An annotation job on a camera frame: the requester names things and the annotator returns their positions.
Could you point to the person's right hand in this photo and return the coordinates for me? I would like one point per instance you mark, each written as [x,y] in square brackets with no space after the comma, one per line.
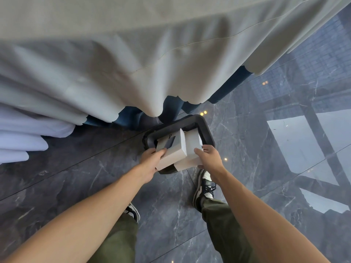
[211,162]

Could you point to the white pleated table skirt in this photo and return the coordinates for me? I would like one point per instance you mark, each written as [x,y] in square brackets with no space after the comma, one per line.
[24,136]

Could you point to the black and white right sneaker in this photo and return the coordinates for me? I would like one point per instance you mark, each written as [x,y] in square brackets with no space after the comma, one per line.
[204,188]

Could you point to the plain white box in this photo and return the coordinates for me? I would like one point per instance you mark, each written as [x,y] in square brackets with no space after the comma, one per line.
[193,142]

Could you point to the black plastic tray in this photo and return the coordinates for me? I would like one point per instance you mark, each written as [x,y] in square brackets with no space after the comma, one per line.
[204,128]

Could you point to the person's left hand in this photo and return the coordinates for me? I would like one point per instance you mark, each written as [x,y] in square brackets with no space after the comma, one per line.
[148,165]

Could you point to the person's left thumb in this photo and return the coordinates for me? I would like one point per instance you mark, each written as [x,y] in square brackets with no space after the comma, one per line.
[160,153]

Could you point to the blue table skirt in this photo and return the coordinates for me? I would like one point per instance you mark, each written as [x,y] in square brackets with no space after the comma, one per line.
[233,82]

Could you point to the person's right forearm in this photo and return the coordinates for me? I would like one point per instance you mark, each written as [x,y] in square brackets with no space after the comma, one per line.
[260,219]

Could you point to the black and white sneaker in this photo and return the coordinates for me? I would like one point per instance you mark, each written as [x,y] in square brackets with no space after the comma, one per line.
[204,188]
[133,212]

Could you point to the person's right thumb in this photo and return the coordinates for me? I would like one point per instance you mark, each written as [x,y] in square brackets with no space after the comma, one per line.
[199,155]

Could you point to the olive green trousers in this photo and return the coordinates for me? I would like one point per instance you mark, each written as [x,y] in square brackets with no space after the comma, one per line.
[226,232]

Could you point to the grey-white tablecloth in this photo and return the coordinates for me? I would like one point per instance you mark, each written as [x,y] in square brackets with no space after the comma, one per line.
[142,51]

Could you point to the black and white left sneaker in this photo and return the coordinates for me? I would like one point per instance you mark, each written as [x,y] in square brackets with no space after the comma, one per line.
[133,212]

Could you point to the white box with black mark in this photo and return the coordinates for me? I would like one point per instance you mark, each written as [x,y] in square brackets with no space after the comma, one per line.
[175,149]

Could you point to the person's left forearm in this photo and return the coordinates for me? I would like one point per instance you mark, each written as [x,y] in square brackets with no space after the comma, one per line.
[82,219]

